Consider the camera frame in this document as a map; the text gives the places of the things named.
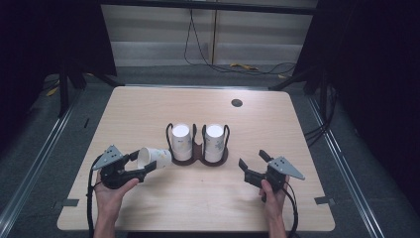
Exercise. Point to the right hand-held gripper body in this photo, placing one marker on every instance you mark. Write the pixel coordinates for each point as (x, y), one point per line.
(284, 168)

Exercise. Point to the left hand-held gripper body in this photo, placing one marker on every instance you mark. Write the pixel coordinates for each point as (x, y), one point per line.
(110, 177)

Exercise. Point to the single printed paper cup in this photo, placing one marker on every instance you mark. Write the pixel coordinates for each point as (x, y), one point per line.
(155, 158)

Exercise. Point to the stack of white paper cups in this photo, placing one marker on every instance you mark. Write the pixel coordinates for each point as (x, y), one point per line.
(181, 142)
(214, 142)

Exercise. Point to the person's left hand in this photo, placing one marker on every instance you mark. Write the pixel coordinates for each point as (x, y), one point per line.
(109, 200)

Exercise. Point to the person's right hand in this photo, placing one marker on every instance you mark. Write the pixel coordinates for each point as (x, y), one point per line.
(275, 205)

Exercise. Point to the grey tape strip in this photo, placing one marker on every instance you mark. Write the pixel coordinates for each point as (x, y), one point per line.
(70, 202)
(323, 200)

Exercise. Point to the dark round table grommet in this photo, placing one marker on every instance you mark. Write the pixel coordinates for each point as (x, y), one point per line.
(236, 102)

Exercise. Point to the black metal stand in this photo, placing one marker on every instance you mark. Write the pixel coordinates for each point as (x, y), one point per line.
(63, 92)
(292, 81)

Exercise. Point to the yellow tape scrap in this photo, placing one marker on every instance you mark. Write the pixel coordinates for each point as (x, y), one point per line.
(52, 91)
(244, 66)

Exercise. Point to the black curtain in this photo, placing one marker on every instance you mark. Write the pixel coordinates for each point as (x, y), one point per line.
(39, 43)
(373, 72)

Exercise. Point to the black overhead beam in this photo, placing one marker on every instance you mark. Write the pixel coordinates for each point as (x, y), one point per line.
(211, 6)

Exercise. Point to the metal floor rail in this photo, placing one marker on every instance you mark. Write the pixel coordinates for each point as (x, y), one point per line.
(343, 165)
(36, 158)

